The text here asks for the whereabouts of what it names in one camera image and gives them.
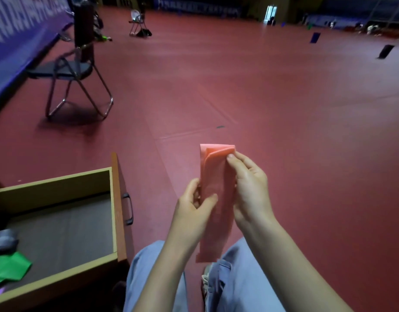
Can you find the person's left hand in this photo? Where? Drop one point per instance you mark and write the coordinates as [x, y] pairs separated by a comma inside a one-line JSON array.
[[189, 220]]

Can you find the person's right hand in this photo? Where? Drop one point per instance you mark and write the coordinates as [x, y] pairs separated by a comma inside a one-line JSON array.
[[253, 198]]

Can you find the pink resistance band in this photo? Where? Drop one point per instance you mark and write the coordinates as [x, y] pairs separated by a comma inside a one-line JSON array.
[[219, 178]]

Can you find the wooden drawer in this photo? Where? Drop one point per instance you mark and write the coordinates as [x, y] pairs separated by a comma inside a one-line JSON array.
[[72, 230]]

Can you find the green resistance band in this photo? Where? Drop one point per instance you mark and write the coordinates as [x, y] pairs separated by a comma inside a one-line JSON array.
[[9, 268]]

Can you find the grey resistance band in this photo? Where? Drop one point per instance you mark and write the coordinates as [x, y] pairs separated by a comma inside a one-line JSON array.
[[2, 240]]

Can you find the person's left forearm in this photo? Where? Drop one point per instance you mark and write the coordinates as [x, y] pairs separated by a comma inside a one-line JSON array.
[[160, 282]]

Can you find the person's right forearm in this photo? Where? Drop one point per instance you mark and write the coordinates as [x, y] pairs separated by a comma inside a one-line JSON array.
[[294, 276]]

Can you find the person's right shoe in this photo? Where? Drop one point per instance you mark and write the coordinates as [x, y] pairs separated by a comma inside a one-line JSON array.
[[206, 282]]

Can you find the person's left leg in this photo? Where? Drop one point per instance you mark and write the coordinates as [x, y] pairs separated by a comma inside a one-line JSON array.
[[141, 276]]

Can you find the person's leg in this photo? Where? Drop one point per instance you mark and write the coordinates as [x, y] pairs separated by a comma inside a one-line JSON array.
[[141, 276], [241, 279]]

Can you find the person's right leg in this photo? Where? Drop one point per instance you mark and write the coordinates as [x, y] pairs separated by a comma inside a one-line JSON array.
[[241, 279]]

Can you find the purple floor mat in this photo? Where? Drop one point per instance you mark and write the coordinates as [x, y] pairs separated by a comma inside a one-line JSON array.
[[315, 37]]

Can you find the bright glass door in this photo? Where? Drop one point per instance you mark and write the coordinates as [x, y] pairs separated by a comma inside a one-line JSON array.
[[271, 12]]

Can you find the black bag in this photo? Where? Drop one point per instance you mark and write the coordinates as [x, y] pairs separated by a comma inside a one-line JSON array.
[[144, 33]]

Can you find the black floor mat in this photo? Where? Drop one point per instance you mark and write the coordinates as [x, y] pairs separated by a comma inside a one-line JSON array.
[[386, 51]]

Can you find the small green object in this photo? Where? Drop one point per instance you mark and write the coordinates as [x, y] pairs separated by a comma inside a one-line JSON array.
[[105, 38]]

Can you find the distant folding chair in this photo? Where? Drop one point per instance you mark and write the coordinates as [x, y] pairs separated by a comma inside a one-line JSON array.
[[136, 21]]

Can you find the metal frame chair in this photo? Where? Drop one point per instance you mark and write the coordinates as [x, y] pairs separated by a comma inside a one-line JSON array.
[[69, 69]]

